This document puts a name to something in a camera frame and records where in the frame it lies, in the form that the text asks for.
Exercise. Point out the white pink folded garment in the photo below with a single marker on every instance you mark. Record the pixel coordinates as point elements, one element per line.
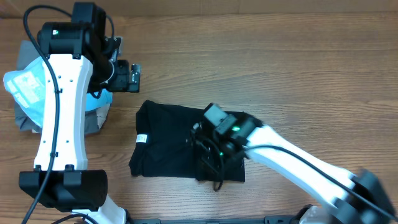
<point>102,113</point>

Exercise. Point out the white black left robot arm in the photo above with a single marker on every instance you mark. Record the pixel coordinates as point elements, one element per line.
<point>79,59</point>

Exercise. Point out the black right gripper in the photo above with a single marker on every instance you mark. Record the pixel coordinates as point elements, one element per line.
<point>209,159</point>

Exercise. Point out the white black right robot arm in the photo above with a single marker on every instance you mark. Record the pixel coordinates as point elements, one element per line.
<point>343,197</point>

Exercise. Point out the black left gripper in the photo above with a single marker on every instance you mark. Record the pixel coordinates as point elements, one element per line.
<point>122,83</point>

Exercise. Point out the grey folded garment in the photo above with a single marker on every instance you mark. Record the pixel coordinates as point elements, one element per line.
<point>27,54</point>

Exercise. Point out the light blue folded shirt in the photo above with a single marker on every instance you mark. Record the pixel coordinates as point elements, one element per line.
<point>27,86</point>

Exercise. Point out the black t-shirt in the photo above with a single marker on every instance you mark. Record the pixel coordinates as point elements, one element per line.
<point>164,145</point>

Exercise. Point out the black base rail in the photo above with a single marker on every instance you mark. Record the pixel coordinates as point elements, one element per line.
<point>273,219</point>

